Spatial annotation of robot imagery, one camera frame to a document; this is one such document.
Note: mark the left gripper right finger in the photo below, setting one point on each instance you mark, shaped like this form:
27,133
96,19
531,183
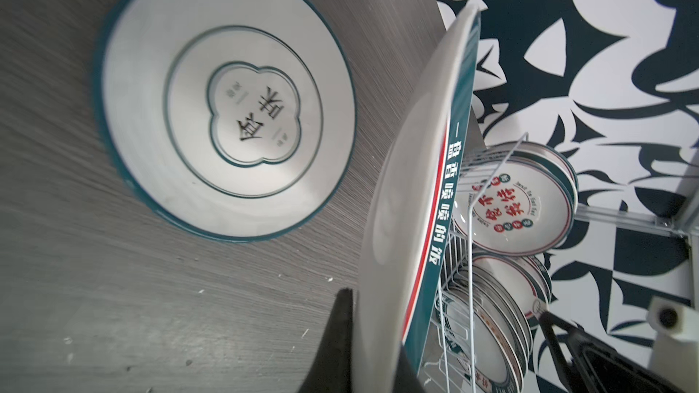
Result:
406,379

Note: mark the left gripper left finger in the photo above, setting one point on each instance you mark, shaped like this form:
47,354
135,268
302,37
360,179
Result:
331,367

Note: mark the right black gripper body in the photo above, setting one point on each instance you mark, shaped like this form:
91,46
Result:
586,364

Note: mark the white wire dish rack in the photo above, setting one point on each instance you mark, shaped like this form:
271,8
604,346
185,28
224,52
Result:
457,267

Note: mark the plate with red characters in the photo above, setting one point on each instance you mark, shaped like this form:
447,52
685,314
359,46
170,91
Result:
516,199

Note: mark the plate green rim red line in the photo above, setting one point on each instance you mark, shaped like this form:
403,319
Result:
408,226

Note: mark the white plate green quatrefoil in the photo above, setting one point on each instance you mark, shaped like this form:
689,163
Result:
233,120

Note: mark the front row plate hao shi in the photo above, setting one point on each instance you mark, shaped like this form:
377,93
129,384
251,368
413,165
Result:
485,341

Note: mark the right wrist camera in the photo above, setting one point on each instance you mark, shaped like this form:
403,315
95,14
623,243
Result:
675,351

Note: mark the aluminium frame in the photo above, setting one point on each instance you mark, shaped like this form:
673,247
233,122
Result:
683,224

